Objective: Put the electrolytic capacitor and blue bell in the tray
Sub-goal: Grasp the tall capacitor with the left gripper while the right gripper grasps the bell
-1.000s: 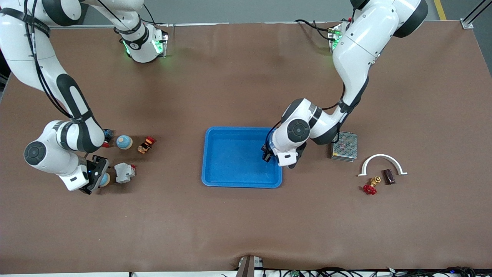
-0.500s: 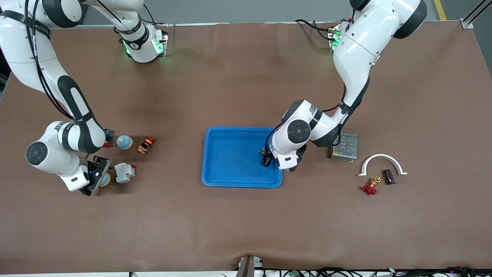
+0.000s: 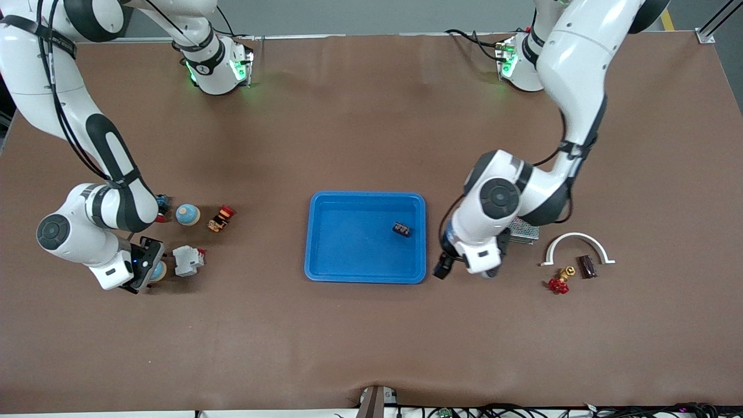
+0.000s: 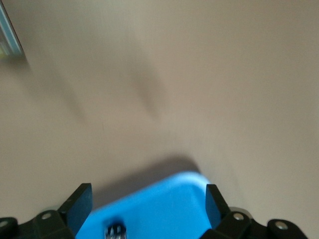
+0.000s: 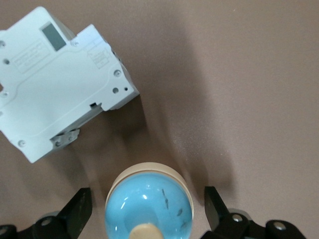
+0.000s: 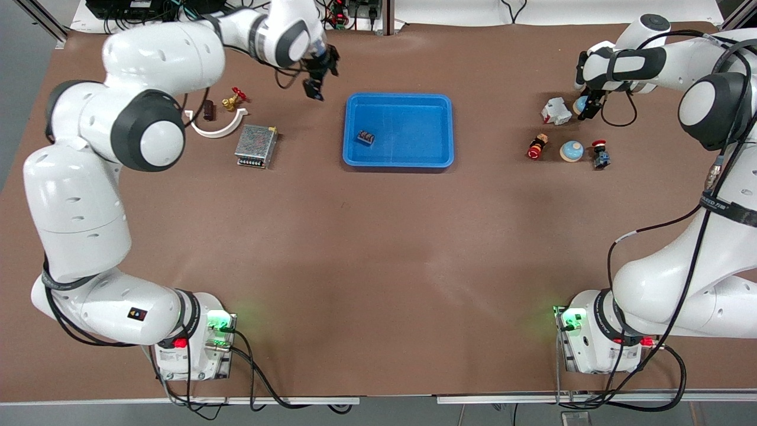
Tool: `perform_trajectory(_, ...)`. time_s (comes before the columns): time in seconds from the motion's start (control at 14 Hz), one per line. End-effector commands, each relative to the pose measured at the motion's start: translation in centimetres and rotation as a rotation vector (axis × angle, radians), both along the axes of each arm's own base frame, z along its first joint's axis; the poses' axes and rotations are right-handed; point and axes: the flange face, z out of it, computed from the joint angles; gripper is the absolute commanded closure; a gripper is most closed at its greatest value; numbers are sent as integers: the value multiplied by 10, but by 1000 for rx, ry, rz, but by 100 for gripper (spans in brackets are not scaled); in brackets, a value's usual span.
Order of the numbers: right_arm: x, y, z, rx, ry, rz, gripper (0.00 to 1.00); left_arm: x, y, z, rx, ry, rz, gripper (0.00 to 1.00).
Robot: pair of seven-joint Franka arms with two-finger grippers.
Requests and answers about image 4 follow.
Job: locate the short brown electrolytic capacitor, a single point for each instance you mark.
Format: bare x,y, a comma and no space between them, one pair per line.
115,230

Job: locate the blue plastic tray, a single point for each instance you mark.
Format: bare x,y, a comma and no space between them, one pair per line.
154,204

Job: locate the aluminium frame profile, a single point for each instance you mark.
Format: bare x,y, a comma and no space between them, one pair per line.
8,37

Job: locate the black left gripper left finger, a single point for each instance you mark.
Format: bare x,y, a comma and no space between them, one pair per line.
62,219

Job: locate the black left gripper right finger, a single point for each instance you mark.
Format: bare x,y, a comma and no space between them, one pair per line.
231,224

